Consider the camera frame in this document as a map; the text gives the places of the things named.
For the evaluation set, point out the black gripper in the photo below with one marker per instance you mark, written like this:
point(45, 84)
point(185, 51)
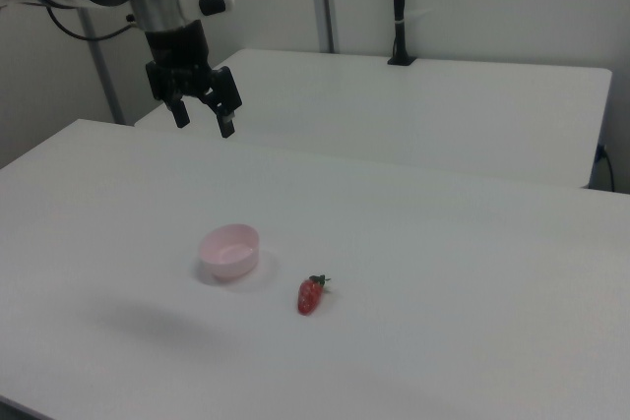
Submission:
point(179, 56)

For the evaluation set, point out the red toy strawberry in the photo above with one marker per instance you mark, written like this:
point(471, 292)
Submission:
point(308, 297)

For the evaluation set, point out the pink plastic bowl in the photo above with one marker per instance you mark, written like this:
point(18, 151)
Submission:
point(216, 249)

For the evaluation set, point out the white side table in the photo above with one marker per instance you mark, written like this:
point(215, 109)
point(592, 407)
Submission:
point(394, 110)

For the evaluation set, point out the black pole with clamp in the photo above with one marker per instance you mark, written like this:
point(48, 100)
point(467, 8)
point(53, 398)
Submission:
point(399, 2)

